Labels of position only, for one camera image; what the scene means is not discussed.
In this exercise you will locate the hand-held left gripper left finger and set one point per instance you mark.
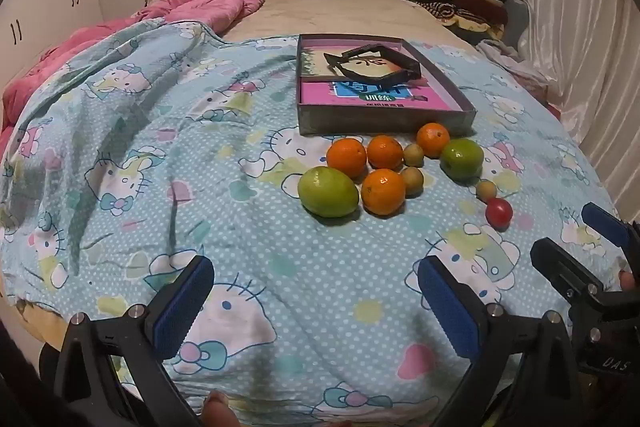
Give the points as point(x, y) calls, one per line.
point(182, 307)

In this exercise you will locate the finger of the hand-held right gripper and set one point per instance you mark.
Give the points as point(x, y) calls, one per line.
point(560, 267)
point(602, 219)

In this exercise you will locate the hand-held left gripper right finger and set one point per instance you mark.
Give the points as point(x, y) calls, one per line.
point(445, 302)

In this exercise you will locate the red cherry tomato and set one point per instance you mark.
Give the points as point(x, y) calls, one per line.
point(499, 212)

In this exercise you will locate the small brownish green jujube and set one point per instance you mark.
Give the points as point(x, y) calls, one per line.
point(486, 190)
point(413, 153)
point(412, 179)

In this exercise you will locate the orange mandarin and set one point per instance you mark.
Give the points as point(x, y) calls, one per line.
point(346, 157)
point(385, 152)
point(383, 191)
point(433, 139)

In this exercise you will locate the round green mango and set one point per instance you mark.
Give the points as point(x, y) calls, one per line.
point(462, 158)

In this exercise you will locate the large green mango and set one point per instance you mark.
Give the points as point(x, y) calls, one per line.
point(328, 192)

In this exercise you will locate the gray cardboard box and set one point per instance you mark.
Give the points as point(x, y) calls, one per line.
point(385, 122)

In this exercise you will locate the person's right hand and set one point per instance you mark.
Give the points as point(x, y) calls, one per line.
point(627, 280)

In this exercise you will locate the person's bare foot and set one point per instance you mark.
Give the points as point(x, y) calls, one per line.
point(217, 409)

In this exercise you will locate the blue cartoon cat blanket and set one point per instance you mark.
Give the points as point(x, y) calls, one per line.
point(200, 157)

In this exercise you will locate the crumpled white cloth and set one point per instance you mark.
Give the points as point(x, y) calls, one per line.
point(510, 59)

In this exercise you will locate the white satin curtain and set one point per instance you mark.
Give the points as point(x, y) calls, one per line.
point(575, 32)

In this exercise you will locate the gray cloth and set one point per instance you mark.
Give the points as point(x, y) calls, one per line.
point(516, 14)

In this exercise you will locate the pink quilt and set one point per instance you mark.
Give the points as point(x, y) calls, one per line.
point(190, 7)

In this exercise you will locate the beige bed sheet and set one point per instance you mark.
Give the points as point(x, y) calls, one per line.
point(350, 14)

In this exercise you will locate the black plastic frame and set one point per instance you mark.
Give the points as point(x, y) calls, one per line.
point(400, 62)

